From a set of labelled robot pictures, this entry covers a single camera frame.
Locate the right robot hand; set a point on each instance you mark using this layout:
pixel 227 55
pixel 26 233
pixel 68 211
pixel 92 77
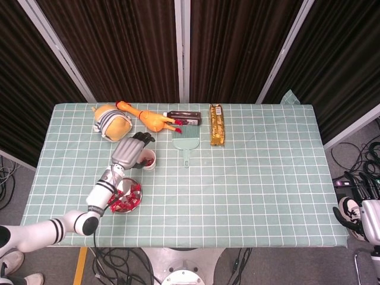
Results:
pixel 372 221

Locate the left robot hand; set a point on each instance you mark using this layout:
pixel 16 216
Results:
pixel 127 153

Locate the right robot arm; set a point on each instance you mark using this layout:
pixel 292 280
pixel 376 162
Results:
pixel 375 261

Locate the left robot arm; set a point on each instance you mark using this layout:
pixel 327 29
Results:
pixel 101 196

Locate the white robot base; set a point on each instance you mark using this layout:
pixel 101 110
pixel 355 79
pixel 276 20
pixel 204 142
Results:
pixel 184 255

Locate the white paper cup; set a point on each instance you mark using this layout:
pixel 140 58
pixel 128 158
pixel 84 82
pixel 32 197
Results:
pixel 150 168

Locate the round steel plate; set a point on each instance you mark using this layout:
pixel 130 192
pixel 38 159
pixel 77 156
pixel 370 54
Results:
pixel 127 184

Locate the yellow striped plush toy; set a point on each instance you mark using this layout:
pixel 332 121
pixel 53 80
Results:
pixel 111 121

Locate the orange rubber chicken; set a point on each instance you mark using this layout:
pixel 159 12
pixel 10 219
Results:
pixel 151 120

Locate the grey metal tube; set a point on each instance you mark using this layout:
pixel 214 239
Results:
pixel 357 267

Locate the black power strip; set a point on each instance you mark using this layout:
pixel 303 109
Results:
pixel 341 182

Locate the light green comb brush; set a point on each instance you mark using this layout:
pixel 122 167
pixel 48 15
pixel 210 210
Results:
pixel 184 144

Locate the dark grape juice carton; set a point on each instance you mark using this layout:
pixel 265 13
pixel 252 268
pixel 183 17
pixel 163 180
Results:
pixel 185 114

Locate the gold foil snack pack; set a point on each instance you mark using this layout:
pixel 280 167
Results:
pixel 217 127

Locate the dark brown curtain panel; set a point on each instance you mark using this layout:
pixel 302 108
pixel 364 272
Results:
pixel 341 59
pixel 237 44
pixel 118 44
pixel 23 89

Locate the green checked tablecloth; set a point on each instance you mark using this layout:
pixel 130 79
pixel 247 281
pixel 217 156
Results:
pixel 237 193

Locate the yellow floor tape strip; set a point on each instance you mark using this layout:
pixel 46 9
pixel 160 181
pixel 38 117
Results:
pixel 80 267

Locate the white shoe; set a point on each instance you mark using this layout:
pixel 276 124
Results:
pixel 12 262
pixel 34 279

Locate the grey partition frame rail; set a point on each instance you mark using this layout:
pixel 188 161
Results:
pixel 350 127
pixel 17 160

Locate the grey partition frame post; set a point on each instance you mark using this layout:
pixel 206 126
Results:
pixel 53 44
pixel 287 44
pixel 182 44

